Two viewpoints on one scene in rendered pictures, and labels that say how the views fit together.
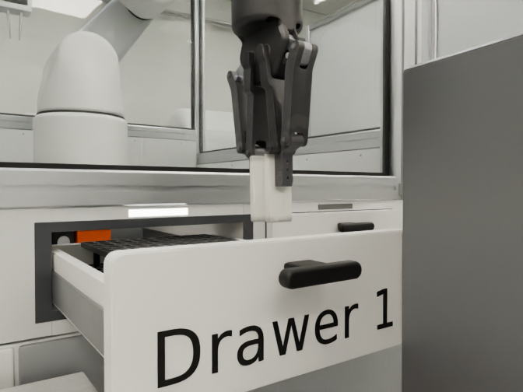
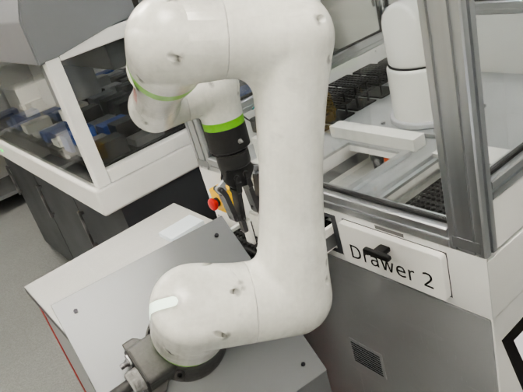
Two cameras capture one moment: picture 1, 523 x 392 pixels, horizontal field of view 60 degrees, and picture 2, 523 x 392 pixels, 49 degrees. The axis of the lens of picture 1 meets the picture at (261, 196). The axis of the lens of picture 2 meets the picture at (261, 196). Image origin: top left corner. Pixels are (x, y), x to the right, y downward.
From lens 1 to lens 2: 1.49 m
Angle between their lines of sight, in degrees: 93
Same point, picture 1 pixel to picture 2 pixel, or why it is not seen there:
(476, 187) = not seen: hidden behind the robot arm
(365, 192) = (412, 230)
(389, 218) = (429, 260)
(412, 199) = not seen: hidden behind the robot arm
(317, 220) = (365, 236)
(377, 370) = (446, 356)
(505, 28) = not seen: outside the picture
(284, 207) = (250, 238)
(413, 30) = (454, 91)
